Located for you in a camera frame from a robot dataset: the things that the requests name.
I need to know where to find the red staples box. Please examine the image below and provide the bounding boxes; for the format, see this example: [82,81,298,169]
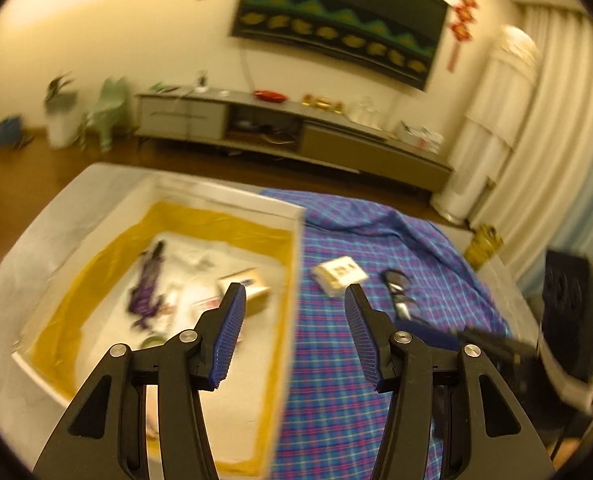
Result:
[190,296,220,318]

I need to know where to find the black safety glasses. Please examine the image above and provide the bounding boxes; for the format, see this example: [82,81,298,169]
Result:
[380,269,421,321]

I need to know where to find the gold metal tin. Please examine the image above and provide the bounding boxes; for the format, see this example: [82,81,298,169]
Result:
[217,268,272,318]

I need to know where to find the white power adapter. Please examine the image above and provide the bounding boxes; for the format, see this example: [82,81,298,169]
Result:
[170,249,215,273]

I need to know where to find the purple plastic figurine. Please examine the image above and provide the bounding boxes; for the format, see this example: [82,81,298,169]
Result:
[127,240,166,330]

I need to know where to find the small labelled glass tube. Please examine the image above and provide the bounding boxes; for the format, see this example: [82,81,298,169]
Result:
[161,283,184,332]

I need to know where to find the white card box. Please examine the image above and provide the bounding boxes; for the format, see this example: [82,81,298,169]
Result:
[310,256,369,298]

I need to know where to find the blue plaid cloth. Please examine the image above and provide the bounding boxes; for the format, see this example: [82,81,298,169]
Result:
[263,188,510,479]

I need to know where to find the amber glass jar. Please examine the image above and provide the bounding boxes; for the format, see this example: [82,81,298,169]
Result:
[463,224,503,272]

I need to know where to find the white curtain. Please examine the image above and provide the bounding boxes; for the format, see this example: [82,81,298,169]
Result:
[473,6,593,295]

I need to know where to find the white foam box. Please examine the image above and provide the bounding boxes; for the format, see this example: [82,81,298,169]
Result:
[12,172,304,479]

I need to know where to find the white floor air conditioner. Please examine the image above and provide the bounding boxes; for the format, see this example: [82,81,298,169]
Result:
[431,26,540,224]

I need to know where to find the long grey tv cabinet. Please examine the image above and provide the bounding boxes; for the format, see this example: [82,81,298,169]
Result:
[136,87,453,193]

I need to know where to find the clear glass cups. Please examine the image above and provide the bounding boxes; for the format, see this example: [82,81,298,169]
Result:
[347,96,385,130]

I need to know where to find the red dish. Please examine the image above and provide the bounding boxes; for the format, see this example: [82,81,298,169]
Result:
[253,90,289,104]

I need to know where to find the green plastic child chair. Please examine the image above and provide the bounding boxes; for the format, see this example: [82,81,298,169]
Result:
[78,77,130,153]

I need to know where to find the white trash bin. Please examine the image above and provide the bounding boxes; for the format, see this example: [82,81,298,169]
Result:
[44,73,83,150]

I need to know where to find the red chinese knot right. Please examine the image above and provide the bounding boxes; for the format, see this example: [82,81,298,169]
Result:
[447,0,479,73]

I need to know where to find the wall television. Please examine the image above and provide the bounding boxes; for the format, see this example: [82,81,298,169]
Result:
[231,0,449,90]

